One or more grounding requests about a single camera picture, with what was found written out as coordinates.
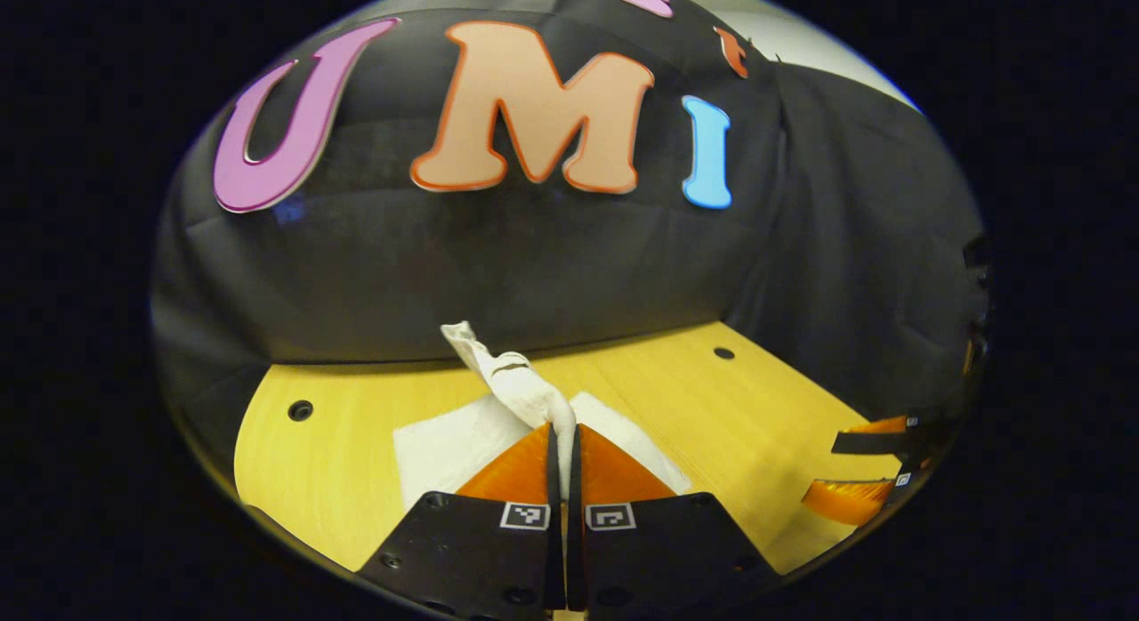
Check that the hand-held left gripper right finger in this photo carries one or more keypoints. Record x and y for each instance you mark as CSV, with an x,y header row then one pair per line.
x,y
658,559

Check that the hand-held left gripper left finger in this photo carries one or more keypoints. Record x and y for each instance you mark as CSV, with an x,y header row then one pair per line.
x,y
480,559

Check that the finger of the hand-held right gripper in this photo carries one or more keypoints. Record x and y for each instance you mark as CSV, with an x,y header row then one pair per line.
x,y
876,443
850,501

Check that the white jeans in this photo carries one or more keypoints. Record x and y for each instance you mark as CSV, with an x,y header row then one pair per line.
x,y
516,390

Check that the black backdrop cloth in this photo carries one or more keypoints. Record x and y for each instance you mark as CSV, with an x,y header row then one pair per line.
x,y
534,265

